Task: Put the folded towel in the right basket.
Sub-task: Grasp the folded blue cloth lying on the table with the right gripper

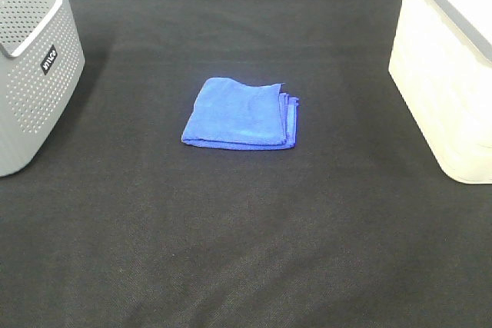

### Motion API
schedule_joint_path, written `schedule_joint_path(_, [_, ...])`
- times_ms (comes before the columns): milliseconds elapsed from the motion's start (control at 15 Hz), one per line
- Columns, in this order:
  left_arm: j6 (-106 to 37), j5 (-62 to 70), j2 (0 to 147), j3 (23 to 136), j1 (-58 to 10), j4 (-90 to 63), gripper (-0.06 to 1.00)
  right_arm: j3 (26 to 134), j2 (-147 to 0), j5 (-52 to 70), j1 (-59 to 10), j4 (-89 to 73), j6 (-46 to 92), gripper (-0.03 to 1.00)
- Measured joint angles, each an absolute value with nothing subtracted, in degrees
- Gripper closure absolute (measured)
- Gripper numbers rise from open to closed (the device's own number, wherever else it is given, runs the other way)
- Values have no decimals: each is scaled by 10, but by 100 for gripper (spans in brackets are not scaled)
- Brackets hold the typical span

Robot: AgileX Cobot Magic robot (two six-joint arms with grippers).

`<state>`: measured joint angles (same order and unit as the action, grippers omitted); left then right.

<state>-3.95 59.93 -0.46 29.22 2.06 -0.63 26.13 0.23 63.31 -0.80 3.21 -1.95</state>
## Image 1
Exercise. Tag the grey perforated plastic basket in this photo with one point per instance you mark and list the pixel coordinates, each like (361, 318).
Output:
(41, 63)

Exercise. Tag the blue microfiber towel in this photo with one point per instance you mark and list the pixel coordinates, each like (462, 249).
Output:
(234, 116)

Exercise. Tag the white plastic storage box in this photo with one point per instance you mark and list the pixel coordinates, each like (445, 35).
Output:
(441, 64)

